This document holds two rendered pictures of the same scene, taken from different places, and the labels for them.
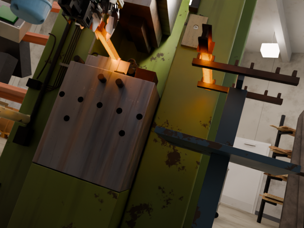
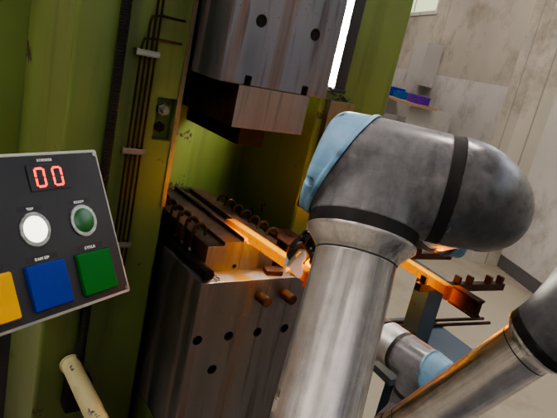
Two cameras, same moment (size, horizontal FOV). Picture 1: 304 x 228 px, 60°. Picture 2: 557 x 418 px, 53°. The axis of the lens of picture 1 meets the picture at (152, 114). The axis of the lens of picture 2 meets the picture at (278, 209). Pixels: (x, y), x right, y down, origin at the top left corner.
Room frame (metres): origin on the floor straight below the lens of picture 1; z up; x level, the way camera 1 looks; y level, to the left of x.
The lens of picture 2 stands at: (0.20, 1.18, 1.45)
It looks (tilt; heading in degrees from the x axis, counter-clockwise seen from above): 15 degrees down; 312
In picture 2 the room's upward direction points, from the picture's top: 13 degrees clockwise
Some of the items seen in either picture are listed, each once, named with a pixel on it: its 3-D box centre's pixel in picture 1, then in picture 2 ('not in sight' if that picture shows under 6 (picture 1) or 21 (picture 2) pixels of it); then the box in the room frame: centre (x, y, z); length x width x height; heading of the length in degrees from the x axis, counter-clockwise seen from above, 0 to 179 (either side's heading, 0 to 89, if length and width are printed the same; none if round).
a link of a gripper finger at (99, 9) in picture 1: (93, 10); not in sight; (0.77, 0.27, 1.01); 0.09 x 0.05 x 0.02; 167
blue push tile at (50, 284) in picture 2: not in sight; (48, 284); (1.02, 0.79, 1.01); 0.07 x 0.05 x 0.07; 105
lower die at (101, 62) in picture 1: (118, 79); (204, 223); (1.33, 0.22, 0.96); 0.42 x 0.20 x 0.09; 170
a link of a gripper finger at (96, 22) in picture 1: (95, 23); not in sight; (0.82, 0.27, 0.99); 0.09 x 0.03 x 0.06; 167
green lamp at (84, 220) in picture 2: not in sight; (83, 220); (1.09, 0.71, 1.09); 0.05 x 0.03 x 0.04; 80
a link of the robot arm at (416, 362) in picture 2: not in sight; (423, 369); (0.56, 0.33, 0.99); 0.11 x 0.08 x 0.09; 170
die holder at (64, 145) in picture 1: (111, 131); (203, 305); (1.33, 0.16, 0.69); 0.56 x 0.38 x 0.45; 170
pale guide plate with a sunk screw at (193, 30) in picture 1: (194, 31); (333, 131); (1.20, -0.08, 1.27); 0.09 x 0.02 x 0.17; 80
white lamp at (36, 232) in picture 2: not in sight; (35, 229); (1.06, 0.80, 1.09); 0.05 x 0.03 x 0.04; 80
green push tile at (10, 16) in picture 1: (7, 15); (95, 271); (1.05, 0.69, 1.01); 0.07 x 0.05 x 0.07; 105
